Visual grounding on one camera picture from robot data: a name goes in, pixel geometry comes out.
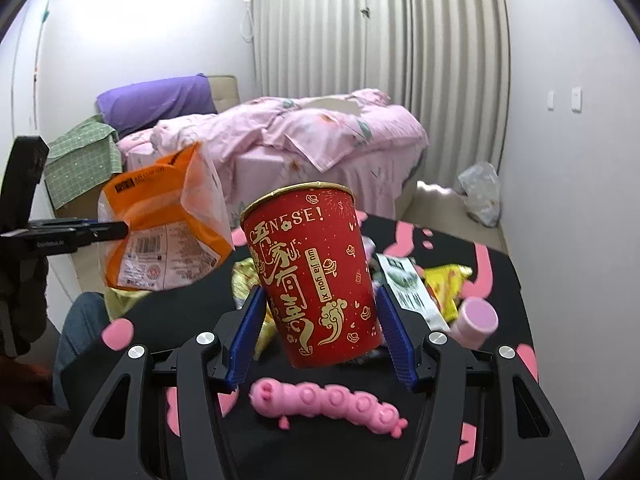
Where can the wall switch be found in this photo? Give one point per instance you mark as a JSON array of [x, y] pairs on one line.
[[576, 100]]

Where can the yellow red snack packet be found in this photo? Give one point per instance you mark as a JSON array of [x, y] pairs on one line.
[[444, 284]]

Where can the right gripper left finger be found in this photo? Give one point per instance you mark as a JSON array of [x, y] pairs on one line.
[[204, 366]]

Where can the red paper cup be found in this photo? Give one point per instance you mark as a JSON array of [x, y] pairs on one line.
[[307, 247]]

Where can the pink floral bed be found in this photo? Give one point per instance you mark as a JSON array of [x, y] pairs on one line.
[[360, 140]]

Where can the yellow noodle snack bag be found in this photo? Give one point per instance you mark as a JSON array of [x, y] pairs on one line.
[[244, 283]]

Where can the green white milk pouch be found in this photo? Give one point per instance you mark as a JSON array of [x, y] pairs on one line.
[[411, 293]]

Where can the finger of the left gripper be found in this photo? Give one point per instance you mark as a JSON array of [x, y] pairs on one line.
[[61, 236]]

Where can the green checked cloth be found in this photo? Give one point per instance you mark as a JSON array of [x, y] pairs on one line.
[[80, 160]]

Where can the beige pleated curtain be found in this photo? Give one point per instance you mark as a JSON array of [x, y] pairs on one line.
[[446, 61]]

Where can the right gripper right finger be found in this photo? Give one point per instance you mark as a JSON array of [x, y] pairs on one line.
[[520, 435]]

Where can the orange snack bag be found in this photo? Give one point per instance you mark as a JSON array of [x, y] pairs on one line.
[[178, 224]]

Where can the pink cylinder container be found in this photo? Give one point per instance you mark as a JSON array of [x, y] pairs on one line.
[[477, 320]]

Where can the wooden nightstand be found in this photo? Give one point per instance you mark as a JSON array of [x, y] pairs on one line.
[[77, 204]]

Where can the person's jeans leg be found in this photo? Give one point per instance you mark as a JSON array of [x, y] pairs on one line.
[[83, 324]]

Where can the pink pig toy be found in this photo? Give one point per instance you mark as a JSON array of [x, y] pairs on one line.
[[281, 400]]

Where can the yellow bag lined trash bin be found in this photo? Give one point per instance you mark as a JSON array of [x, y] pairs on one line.
[[118, 301]]

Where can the white plastic bag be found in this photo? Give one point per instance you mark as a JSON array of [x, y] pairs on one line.
[[481, 193]]

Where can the wall socket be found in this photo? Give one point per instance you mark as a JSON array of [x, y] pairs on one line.
[[550, 100]]

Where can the purple pillow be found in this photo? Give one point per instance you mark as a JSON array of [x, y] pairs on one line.
[[131, 108]]

